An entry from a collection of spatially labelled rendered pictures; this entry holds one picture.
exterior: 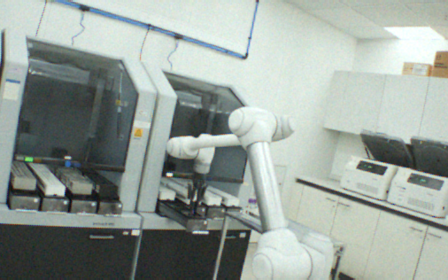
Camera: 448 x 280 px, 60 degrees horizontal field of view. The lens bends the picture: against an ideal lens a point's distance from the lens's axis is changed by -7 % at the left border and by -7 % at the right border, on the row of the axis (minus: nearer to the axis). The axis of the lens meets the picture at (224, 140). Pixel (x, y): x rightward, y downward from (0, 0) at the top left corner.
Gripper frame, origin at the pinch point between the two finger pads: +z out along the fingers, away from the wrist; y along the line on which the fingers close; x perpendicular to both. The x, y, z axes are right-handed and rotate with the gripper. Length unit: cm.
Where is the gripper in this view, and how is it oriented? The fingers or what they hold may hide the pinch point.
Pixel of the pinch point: (193, 206)
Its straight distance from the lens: 239.0
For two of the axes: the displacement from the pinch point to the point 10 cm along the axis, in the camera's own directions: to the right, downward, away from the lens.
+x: 5.9, 1.7, -7.9
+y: -7.8, -1.3, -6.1
